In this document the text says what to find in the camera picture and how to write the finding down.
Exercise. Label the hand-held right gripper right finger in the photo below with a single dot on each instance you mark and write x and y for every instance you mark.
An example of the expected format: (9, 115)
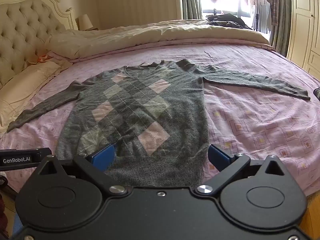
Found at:
(218, 156)

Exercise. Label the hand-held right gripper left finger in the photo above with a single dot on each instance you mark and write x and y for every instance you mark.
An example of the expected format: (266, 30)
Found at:
(103, 155)

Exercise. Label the grey argyle sweater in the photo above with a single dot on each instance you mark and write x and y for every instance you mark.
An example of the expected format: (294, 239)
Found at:
(155, 110)

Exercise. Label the pile of dark clothes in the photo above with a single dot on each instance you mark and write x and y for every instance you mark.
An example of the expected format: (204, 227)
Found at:
(226, 21)

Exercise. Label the hanging clothes on rack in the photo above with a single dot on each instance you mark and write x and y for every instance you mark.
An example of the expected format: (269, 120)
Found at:
(265, 12)

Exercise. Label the pink patterned bed sheet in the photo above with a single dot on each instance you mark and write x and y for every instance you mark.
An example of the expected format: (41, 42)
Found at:
(250, 120)

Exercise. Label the cream embroidered pillow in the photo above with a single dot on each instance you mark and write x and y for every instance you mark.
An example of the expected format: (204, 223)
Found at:
(27, 82)

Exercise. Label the orange patterned cloth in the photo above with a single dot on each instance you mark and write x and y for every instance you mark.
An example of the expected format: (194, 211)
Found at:
(43, 58)

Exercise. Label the cream duvet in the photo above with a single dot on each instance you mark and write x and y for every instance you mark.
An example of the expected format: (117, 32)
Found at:
(150, 37)

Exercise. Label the cream tufted headboard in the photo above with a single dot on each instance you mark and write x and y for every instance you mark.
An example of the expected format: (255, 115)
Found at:
(22, 30)

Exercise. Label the bedside lamp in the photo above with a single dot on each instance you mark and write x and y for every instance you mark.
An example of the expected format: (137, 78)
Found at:
(83, 21)

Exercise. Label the cream wardrobe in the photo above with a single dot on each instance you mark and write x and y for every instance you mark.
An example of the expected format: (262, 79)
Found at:
(306, 22)

